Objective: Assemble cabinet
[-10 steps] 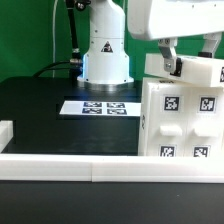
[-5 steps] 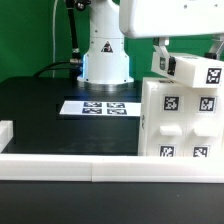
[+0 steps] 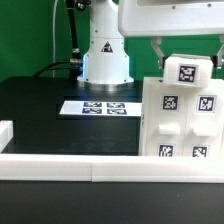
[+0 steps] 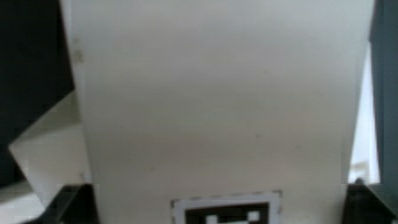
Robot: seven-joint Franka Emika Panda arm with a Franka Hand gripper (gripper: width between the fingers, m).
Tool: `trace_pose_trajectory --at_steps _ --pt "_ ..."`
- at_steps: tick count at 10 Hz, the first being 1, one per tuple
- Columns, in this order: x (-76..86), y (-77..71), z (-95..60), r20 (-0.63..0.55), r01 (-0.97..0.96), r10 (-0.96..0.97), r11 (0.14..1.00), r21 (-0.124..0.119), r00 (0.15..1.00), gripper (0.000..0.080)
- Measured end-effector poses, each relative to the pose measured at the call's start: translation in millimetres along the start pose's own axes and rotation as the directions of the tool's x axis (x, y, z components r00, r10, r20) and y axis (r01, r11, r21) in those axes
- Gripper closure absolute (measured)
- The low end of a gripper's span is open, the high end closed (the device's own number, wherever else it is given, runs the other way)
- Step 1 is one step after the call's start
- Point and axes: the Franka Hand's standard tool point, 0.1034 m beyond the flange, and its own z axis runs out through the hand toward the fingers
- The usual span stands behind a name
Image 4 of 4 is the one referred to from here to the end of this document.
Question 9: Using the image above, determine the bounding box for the white cabinet body box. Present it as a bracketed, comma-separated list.
[12, 44, 370, 224]

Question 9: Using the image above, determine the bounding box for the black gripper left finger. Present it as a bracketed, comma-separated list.
[24, 184, 100, 224]

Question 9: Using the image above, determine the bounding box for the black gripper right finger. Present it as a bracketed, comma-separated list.
[342, 179, 398, 224]

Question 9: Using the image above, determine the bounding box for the white cabinet top block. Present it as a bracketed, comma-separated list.
[61, 0, 376, 224]

